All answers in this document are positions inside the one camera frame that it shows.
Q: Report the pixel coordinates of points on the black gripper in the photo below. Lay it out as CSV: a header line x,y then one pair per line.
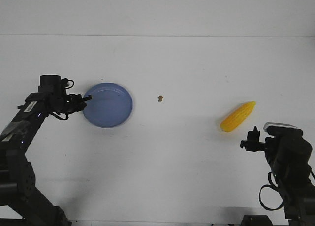
x,y
73,103
252,142

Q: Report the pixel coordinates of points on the yellow corn cob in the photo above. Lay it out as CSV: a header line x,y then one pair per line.
x,y
234,119

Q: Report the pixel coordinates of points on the blue round plate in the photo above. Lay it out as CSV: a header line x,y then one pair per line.
x,y
110,106

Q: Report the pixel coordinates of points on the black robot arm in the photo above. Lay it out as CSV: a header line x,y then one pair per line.
x,y
287,154
17,178

